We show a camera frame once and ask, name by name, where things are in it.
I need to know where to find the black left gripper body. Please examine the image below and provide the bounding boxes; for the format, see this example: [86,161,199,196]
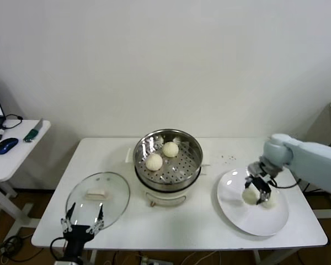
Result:
[62,225,96,256]

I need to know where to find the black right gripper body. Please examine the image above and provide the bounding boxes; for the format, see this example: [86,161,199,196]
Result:
[252,177,271,194]

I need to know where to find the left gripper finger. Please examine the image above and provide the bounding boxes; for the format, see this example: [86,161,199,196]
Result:
[60,203,77,232]
[87,203,105,234]

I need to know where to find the white steamed baozi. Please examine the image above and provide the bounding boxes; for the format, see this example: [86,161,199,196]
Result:
[162,141,179,158]
[242,186,261,205]
[261,193,279,210]
[145,153,163,172]

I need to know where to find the glass lid with beige handle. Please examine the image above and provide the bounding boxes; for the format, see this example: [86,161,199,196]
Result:
[65,171,131,231]

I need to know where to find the stainless perforated steamer basket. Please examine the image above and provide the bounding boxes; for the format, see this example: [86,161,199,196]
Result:
[126,129,212,186]

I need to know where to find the white round plate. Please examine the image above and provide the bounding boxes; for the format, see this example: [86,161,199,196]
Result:
[216,168,290,237]

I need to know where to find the white floor power strip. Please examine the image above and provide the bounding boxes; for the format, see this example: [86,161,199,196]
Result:
[139,255,169,265]

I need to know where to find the white electric cooker pot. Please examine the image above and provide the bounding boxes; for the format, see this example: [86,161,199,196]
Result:
[135,165,210,208]

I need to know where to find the white side desk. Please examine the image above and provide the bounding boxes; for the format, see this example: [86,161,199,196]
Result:
[0,119,52,230]

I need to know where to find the blue computer mouse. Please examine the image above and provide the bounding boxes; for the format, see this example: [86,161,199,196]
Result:
[0,137,19,155]

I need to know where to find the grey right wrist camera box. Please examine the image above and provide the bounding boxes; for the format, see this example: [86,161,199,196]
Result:
[245,162,261,174]

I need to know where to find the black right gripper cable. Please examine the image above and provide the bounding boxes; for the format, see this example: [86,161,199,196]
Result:
[269,178,303,190]

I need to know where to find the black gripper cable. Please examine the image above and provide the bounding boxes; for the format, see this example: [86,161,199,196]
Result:
[269,178,303,190]
[50,236,68,261]

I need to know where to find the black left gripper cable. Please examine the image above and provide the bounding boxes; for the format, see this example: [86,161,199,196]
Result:
[50,236,68,261]

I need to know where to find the black floor cable bundle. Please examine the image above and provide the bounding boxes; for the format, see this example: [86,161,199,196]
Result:
[0,201,25,265]

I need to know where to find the white floor frame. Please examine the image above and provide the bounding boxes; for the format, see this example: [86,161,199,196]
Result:
[310,193,331,219]

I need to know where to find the green handled knife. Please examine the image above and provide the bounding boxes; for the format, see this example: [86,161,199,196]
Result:
[23,118,44,143]

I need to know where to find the black laptop cable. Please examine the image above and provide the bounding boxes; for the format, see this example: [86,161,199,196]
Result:
[2,113,24,129]

